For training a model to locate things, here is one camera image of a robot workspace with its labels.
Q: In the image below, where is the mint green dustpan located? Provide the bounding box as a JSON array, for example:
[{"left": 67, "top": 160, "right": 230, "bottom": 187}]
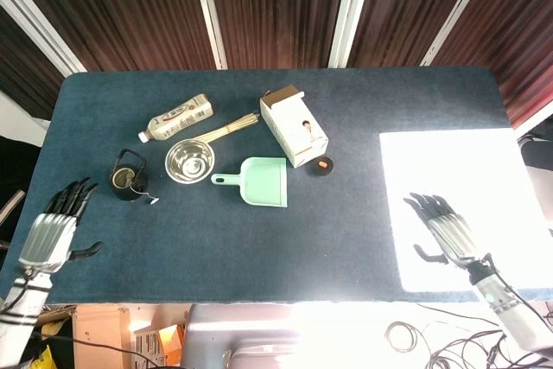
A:
[{"left": 210, "top": 157, "right": 289, "bottom": 209}]

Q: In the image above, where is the brown cardboard box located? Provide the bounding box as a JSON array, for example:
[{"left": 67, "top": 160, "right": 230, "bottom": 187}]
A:
[{"left": 71, "top": 304, "right": 188, "bottom": 369}]

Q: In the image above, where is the black round lid orange spot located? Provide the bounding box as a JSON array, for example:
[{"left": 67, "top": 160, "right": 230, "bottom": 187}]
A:
[{"left": 307, "top": 155, "right": 335, "bottom": 178}]

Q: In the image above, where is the black floor cable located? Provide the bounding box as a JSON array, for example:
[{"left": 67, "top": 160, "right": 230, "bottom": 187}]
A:
[{"left": 34, "top": 333, "right": 183, "bottom": 369}]

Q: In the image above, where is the white open carton box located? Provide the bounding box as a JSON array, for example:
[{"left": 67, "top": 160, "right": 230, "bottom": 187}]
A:
[{"left": 259, "top": 85, "right": 330, "bottom": 169}]

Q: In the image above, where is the white plastic bottle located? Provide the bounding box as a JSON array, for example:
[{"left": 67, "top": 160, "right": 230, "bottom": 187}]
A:
[{"left": 137, "top": 92, "right": 214, "bottom": 143}]

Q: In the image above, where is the bundle of bamboo sticks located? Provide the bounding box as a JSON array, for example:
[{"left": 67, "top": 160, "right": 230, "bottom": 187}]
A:
[{"left": 196, "top": 112, "right": 262, "bottom": 143}]

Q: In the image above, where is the stainless steel bowl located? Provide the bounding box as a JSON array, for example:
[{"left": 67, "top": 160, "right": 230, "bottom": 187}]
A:
[{"left": 164, "top": 138, "right": 216, "bottom": 185}]

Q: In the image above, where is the tea bag with string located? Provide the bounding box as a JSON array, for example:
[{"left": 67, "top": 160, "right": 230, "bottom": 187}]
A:
[{"left": 115, "top": 172, "right": 160, "bottom": 207}]

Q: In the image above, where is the tangle of black cables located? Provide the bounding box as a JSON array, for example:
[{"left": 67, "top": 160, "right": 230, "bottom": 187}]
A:
[{"left": 383, "top": 302, "right": 553, "bottom": 369}]

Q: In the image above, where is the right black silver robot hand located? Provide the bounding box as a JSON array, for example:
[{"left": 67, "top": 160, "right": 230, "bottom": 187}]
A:
[{"left": 403, "top": 192, "right": 484, "bottom": 268}]

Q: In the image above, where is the dark blue felt table mat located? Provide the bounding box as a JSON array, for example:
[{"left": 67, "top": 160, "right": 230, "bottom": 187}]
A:
[{"left": 0, "top": 67, "right": 553, "bottom": 306}]

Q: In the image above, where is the white partition post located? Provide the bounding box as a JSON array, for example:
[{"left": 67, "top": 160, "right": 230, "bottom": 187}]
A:
[
  {"left": 188, "top": 0, "right": 229, "bottom": 70},
  {"left": 420, "top": 0, "right": 499, "bottom": 67},
  {"left": 327, "top": 0, "right": 378, "bottom": 69},
  {"left": 0, "top": 0, "right": 88, "bottom": 75}
]

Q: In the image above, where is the black cast iron teapot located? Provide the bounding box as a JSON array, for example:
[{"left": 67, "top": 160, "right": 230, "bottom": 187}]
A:
[{"left": 109, "top": 149, "right": 149, "bottom": 203}]

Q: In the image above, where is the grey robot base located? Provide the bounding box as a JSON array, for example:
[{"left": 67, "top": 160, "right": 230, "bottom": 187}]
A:
[{"left": 180, "top": 302, "right": 303, "bottom": 369}]

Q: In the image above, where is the white rectangular sheet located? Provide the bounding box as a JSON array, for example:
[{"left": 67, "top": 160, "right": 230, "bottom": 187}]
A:
[{"left": 378, "top": 127, "right": 553, "bottom": 293}]

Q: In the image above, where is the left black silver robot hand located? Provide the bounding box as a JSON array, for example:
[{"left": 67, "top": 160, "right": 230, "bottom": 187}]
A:
[{"left": 17, "top": 177, "right": 105, "bottom": 275}]

